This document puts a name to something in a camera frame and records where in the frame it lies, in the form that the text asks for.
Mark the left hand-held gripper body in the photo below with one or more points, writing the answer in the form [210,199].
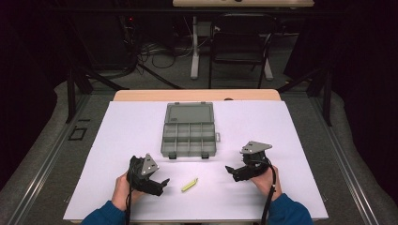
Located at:
[140,178]

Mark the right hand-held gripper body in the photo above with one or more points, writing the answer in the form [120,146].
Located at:
[255,159]

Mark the small yellow-green stick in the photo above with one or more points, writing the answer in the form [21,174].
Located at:
[189,185]

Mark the grey plastic compartment box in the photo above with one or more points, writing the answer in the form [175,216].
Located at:
[187,140]

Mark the person's left hand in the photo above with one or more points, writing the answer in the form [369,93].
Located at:
[120,193]

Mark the person's right hand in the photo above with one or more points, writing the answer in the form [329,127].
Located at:
[269,184]

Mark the white table board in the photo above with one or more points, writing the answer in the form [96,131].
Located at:
[250,125]

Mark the light wooden table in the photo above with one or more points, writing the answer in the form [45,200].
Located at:
[194,95]

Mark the white desk leg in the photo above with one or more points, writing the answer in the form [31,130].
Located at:
[268,72]
[195,62]

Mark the black metal stand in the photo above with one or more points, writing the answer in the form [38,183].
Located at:
[71,100]
[327,103]

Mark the black folding chair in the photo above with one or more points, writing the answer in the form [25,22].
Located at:
[239,43]

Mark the dark curtain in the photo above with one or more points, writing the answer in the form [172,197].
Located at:
[25,93]
[369,93]

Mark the dark equipment with red light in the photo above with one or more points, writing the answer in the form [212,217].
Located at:
[129,31]

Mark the metal floor rail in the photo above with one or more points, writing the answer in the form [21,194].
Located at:
[47,162]
[344,165]

